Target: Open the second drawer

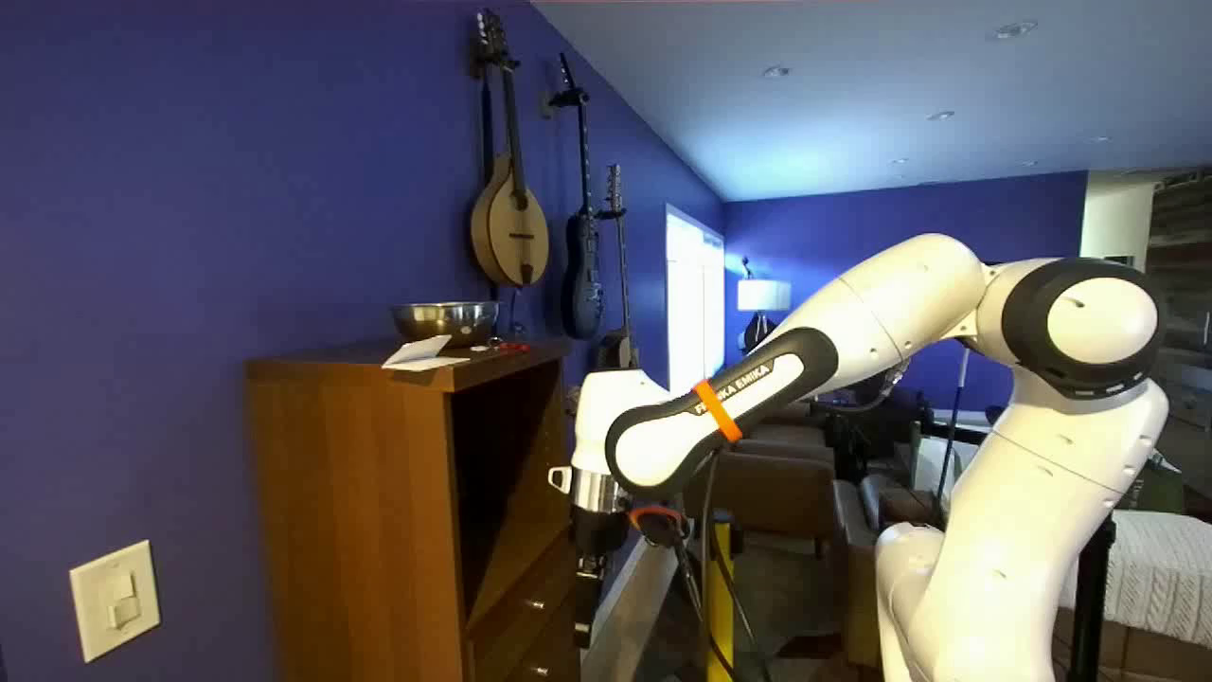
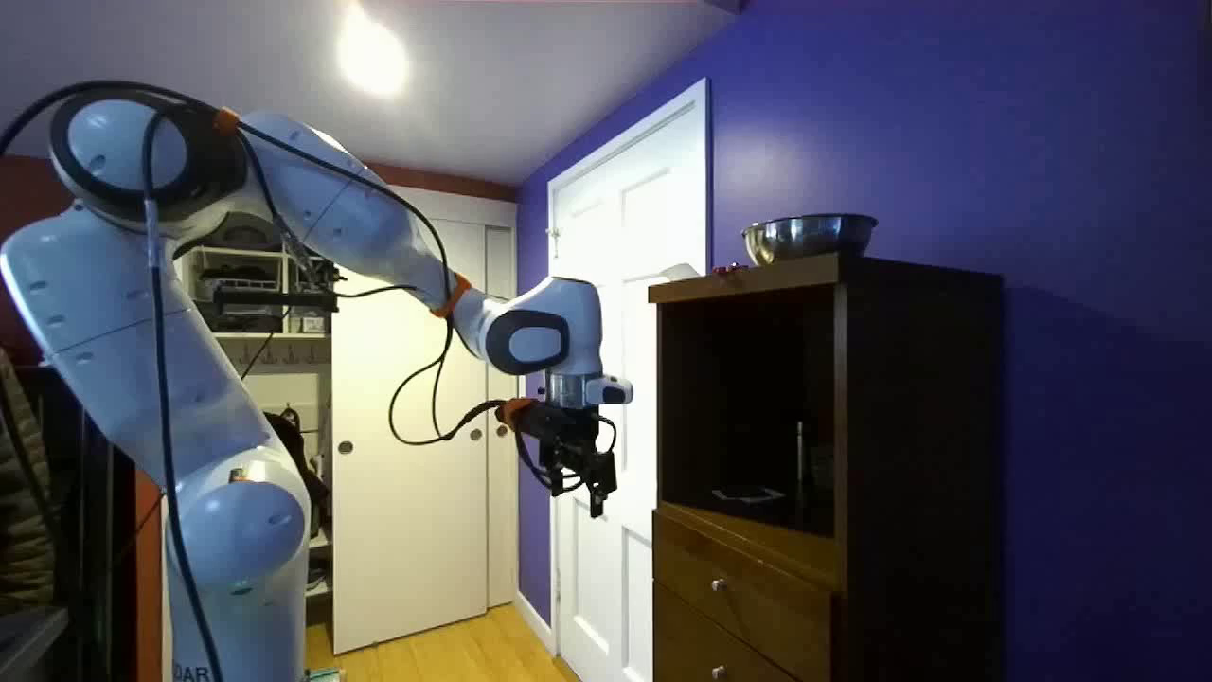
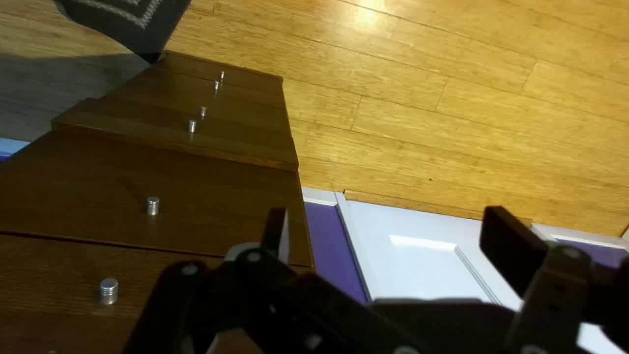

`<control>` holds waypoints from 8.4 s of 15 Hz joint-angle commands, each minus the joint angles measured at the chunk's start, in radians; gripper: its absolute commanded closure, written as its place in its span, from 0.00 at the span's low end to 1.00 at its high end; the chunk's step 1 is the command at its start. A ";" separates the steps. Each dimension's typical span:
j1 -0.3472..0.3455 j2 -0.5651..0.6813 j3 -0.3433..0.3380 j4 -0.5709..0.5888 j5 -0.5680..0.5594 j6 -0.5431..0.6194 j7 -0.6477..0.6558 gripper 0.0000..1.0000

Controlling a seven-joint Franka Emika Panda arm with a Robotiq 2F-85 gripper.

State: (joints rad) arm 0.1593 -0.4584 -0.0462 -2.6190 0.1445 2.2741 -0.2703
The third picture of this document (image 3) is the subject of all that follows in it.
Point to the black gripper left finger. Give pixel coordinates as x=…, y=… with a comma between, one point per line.
x=217, y=306

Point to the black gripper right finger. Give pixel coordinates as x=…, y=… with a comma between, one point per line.
x=551, y=287

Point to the small silver drawer knob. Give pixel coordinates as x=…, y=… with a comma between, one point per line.
x=223, y=74
x=203, y=110
x=109, y=289
x=217, y=84
x=193, y=126
x=152, y=204

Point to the dark wooden drawer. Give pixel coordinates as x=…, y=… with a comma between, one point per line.
x=85, y=188
x=46, y=287

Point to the white panelled door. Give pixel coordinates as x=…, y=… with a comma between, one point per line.
x=419, y=261

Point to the dark brown wooden cabinet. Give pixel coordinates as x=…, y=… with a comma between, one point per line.
x=217, y=169

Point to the dark patterned rug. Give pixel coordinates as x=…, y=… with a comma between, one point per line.
x=119, y=19

